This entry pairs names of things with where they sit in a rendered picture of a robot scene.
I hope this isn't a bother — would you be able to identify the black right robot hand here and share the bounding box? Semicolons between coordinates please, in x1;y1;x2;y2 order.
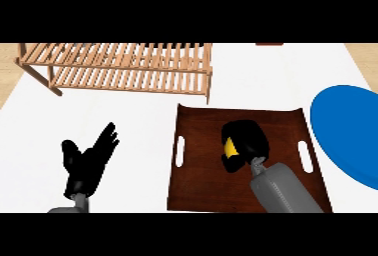
220;119;271;174

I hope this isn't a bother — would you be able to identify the yellow lemon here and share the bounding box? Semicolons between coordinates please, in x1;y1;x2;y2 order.
223;138;240;158

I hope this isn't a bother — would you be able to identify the dark brown wooden tray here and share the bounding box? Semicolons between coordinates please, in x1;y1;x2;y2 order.
165;103;333;214

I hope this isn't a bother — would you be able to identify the wooden slatted rack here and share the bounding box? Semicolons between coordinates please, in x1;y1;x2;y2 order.
13;42;214;105

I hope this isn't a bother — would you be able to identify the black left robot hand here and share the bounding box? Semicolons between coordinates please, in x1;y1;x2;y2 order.
60;121;121;200

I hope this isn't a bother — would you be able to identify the blue plate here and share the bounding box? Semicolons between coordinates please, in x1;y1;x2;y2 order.
308;84;378;192

